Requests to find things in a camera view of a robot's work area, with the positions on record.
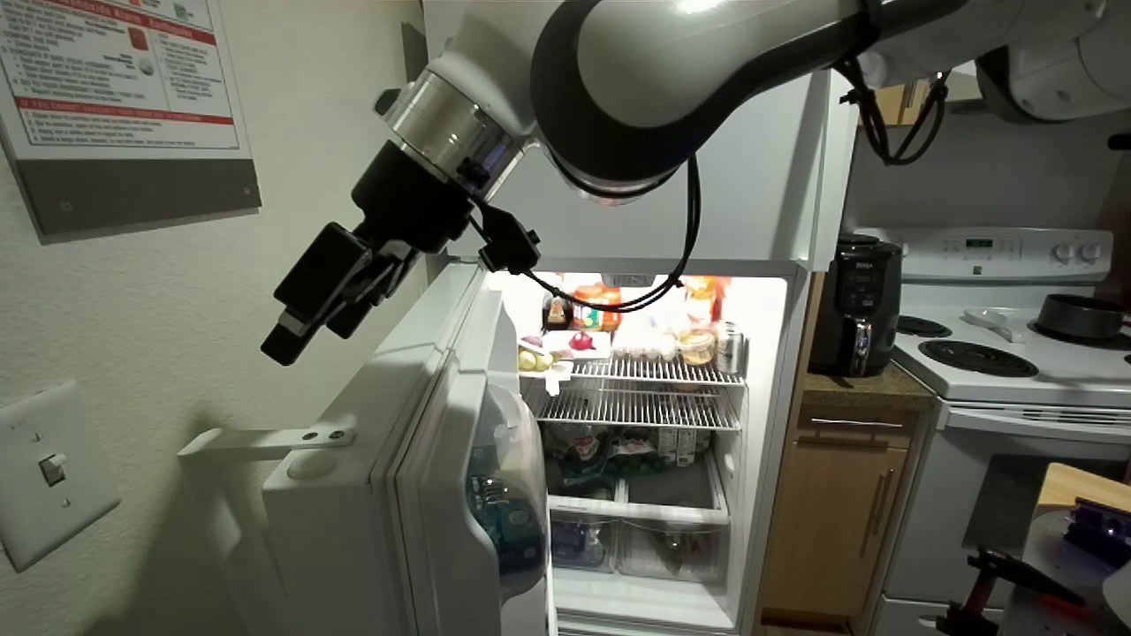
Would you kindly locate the pink food item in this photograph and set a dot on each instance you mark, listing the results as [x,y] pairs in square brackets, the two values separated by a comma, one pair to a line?
[581,343]

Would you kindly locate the white upright fridge body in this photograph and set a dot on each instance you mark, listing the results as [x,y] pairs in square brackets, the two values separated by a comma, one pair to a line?
[764,355]

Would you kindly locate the clear crisper drawer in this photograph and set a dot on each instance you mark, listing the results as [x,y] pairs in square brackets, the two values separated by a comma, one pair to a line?
[674,483]
[638,553]

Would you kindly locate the wooden upper cabinet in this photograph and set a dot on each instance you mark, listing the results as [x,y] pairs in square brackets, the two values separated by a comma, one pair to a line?
[899,107]

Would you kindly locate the dark glass jar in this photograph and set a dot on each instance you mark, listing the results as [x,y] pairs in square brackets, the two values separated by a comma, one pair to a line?
[558,311]

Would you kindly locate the white bottom fridge door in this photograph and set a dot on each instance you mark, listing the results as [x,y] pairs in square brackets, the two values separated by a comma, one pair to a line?
[365,437]

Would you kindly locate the yellow orange food package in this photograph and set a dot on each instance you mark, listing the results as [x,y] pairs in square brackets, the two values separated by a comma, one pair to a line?
[704,303]

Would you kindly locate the blue purple clamp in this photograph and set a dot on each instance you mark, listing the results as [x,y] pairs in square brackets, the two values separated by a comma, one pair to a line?
[1100,528]

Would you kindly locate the white light switch plate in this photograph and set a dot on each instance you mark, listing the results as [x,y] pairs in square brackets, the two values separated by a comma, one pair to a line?
[46,516]

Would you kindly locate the cardboard box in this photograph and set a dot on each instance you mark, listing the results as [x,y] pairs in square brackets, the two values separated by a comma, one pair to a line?
[1081,484]

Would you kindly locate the wooden base cabinet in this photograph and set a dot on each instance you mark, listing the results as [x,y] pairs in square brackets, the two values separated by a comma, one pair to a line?
[836,516]

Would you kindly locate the small white plastic utensil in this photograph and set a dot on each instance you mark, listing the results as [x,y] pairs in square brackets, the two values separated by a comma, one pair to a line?
[991,323]

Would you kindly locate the black air fryer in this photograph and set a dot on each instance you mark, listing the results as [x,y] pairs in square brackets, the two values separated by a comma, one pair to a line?
[858,304]

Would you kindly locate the clear glass jar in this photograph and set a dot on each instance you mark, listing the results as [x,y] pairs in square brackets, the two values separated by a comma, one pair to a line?
[729,348]

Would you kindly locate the white egg carton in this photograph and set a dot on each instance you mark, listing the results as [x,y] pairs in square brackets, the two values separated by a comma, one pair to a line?
[644,343]

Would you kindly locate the black frying pan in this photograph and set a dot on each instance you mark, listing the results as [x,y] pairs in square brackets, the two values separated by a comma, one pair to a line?
[1081,321]

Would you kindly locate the teal green bottle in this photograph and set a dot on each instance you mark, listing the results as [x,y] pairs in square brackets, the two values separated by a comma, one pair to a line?
[511,524]

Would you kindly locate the wall poster with red print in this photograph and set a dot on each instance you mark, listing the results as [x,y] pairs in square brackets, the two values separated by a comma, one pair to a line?
[118,72]

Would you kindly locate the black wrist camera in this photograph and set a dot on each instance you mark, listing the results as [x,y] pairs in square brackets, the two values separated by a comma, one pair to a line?
[506,240]

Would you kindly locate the white freezer door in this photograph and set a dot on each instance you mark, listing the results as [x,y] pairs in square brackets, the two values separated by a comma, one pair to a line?
[753,199]

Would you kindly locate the orange juice carton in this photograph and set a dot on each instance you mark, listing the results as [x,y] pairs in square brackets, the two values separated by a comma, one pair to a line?
[599,309]

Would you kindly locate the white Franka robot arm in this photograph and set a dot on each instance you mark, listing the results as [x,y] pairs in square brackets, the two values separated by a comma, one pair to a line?
[729,57]

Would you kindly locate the round tan food container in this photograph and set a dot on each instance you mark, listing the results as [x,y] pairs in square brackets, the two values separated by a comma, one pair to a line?
[698,348]

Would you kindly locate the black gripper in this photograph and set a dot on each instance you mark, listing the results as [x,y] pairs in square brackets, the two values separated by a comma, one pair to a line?
[412,199]

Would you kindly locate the white electric stove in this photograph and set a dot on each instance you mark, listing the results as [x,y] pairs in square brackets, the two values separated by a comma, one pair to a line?
[956,516]

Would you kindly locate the yellow green food item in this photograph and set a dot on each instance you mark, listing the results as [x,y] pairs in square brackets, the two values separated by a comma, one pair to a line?
[534,359]

